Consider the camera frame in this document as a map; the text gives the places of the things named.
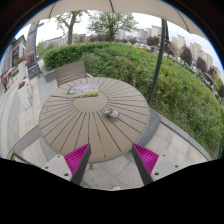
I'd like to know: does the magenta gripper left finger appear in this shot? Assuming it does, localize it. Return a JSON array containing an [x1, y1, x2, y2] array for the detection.
[[41, 143, 92, 186]]

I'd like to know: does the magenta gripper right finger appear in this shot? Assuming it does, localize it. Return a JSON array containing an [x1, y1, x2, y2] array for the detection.
[[131, 142, 182, 186]]

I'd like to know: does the grey computer mouse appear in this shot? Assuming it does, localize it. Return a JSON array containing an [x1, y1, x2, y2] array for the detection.
[[103, 108, 119, 120]]

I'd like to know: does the colourful landscape mouse pad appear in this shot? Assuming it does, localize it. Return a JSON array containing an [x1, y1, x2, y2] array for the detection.
[[67, 83, 98, 98]]

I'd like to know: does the round slatted beige table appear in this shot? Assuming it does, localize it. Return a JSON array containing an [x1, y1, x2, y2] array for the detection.
[[39, 77, 150, 163]]

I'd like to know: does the green hedge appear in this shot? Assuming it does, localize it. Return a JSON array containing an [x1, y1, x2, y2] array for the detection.
[[43, 42, 224, 153]]

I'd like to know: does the slatted outdoor chair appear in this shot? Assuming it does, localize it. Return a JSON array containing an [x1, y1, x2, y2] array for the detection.
[[54, 61, 87, 87]]

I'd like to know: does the black umbrella pole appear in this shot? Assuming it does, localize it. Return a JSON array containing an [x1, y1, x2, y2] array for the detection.
[[147, 19, 169, 103]]

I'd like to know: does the beige patio umbrella canopy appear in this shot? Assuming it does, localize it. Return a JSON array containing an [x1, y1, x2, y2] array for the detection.
[[27, 0, 207, 38]]

